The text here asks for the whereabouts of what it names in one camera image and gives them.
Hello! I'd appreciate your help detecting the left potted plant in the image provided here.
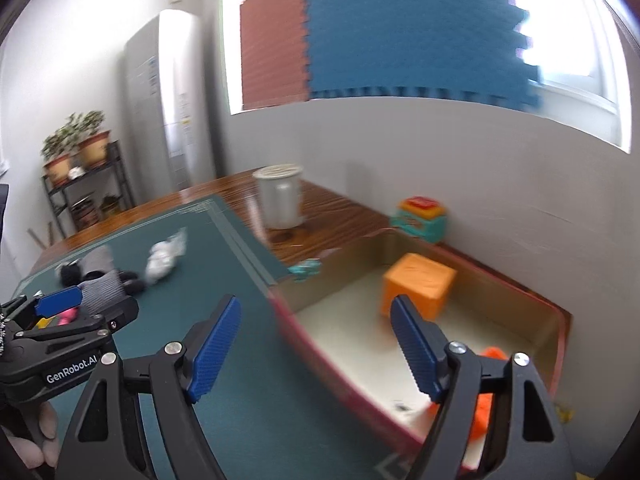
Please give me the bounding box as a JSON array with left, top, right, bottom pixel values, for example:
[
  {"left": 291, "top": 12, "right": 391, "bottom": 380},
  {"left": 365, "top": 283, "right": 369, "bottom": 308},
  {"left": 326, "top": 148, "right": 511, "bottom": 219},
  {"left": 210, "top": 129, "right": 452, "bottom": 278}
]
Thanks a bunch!
[{"left": 41, "top": 127, "right": 77, "bottom": 186}]

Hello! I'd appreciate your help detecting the green table mat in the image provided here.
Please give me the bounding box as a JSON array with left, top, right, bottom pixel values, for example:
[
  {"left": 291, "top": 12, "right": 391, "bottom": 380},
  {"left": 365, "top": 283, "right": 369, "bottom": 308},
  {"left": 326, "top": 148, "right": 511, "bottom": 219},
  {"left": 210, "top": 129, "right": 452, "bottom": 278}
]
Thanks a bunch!
[{"left": 8, "top": 194, "right": 402, "bottom": 480}]

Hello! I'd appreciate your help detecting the colourful toy cash register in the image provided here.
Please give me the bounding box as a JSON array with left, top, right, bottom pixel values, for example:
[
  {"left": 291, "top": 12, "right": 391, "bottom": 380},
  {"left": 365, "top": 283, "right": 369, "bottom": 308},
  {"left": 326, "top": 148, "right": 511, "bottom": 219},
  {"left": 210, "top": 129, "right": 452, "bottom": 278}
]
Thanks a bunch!
[{"left": 390, "top": 196, "right": 448, "bottom": 244}]

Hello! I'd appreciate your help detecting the potted plant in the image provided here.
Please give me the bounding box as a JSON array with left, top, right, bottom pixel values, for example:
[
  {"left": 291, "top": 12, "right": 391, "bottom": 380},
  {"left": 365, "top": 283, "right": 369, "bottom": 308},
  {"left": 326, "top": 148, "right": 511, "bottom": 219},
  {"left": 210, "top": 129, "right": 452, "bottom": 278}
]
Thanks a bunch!
[
  {"left": 41, "top": 127, "right": 77, "bottom": 186},
  {"left": 70, "top": 110, "right": 111, "bottom": 169}
]

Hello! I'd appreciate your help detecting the white standing air conditioner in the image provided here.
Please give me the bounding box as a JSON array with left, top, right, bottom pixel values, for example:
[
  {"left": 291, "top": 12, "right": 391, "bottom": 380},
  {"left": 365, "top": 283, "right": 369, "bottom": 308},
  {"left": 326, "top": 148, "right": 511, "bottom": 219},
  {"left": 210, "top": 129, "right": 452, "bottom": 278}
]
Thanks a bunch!
[{"left": 124, "top": 10, "right": 216, "bottom": 202}]

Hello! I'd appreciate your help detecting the orange cube block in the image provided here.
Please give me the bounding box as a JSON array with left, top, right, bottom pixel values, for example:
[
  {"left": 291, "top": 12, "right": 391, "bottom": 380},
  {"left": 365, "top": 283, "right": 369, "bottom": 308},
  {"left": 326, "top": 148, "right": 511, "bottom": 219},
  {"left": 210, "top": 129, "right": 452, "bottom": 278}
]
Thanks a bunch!
[{"left": 381, "top": 252, "right": 457, "bottom": 321}]

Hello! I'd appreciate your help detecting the white plastic bag bundle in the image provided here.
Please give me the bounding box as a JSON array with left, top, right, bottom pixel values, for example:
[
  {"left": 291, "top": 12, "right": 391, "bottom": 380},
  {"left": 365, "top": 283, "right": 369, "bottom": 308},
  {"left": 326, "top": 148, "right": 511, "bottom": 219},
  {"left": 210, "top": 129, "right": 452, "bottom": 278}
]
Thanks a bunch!
[{"left": 144, "top": 228, "right": 188, "bottom": 285}]

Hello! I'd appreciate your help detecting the grey knit work glove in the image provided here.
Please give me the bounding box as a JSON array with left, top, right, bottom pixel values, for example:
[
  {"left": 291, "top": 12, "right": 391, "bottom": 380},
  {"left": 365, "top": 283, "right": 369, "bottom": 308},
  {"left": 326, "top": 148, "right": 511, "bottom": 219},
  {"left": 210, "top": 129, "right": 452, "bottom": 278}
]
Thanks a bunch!
[{"left": 78, "top": 270, "right": 146, "bottom": 315}]

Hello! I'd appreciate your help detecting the red foam wall mat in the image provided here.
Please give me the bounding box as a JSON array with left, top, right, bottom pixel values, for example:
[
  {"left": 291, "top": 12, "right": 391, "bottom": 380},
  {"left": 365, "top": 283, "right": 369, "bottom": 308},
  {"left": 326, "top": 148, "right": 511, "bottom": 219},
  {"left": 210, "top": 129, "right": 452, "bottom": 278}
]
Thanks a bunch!
[{"left": 240, "top": 0, "right": 310, "bottom": 110}]

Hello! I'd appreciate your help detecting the yellow small box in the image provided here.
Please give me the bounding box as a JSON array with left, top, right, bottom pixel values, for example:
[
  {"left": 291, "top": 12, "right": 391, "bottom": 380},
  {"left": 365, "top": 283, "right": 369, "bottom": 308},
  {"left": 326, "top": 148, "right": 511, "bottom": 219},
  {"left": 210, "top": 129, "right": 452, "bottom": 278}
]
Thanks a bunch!
[{"left": 37, "top": 318, "right": 53, "bottom": 330}]

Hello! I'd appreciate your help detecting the red cardboard box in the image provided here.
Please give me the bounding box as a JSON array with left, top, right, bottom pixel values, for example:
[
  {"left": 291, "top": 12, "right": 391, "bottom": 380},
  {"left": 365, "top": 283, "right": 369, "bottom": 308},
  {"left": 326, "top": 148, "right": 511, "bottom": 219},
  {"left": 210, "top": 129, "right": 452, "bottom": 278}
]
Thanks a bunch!
[{"left": 269, "top": 229, "right": 575, "bottom": 479}]

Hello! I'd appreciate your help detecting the right potted plant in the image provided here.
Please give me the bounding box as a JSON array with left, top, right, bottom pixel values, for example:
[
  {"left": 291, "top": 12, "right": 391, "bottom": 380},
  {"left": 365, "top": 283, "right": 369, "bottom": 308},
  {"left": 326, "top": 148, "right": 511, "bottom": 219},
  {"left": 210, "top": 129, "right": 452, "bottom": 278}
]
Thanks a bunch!
[{"left": 70, "top": 110, "right": 111, "bottom": 169}]

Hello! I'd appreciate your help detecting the left gloved hand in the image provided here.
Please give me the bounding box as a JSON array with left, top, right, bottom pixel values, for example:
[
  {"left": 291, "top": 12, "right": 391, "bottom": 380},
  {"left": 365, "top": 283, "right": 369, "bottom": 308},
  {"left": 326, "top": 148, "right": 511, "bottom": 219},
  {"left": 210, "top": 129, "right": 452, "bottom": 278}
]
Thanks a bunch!
[{"left": 1, "top": 401, "right": 60, "bottom": 470}]

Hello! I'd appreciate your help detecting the pink knotted foam tube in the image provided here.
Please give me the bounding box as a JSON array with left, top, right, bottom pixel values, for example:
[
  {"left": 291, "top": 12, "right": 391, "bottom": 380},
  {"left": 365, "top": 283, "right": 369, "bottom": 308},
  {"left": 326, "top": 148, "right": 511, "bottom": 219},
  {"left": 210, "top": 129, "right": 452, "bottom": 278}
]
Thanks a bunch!
[{"left": 58, "top": 308, "right": 78, "bottom": 326}]

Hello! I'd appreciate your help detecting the blue foam wall mat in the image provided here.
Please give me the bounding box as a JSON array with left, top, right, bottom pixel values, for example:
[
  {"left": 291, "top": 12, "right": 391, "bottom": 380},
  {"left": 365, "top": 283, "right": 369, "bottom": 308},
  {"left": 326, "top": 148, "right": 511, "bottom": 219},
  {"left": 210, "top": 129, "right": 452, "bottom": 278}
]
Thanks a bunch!
[{"left": 306, "top": 0, "right": 539, "bottom": 110}]

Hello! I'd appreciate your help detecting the black metal plant shelf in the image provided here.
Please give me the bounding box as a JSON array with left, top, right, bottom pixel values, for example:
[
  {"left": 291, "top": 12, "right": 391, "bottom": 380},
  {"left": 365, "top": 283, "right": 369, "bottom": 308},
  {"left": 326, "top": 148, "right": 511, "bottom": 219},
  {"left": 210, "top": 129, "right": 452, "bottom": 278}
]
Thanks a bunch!
[{"left": 41, "top": 141, "right": 137, "bottom": 240}]

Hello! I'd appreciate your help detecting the orange toy piece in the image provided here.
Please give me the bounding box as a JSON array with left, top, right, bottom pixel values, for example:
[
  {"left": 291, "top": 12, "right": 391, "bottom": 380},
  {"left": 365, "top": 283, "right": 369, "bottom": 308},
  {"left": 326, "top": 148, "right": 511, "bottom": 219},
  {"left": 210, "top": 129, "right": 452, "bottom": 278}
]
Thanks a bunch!
[{"left": 401, "top": 324, "right": 504, "bottom": 446}]

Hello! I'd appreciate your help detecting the small teal toy car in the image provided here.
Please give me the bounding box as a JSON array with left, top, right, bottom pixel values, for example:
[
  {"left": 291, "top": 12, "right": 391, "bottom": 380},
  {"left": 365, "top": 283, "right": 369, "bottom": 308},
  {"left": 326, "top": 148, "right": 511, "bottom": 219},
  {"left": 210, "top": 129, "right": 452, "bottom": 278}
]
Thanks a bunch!
[{"left": 288, "top": 258, "right": 322, "bottom": 282}]

